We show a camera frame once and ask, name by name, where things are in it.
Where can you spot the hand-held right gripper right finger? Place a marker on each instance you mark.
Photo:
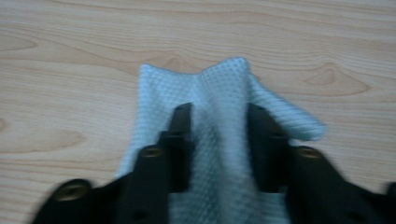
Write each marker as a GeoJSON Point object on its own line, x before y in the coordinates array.
{"type": "Point", "coordinates": [267, 155]}

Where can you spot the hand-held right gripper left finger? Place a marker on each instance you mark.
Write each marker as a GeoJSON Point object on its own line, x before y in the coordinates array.
{"type": "Point", "coordinates": [180, 155]}

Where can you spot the light blue cloth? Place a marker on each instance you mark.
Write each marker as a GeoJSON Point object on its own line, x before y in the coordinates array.
{"type": "Point", "coordinates": [218, 93]}

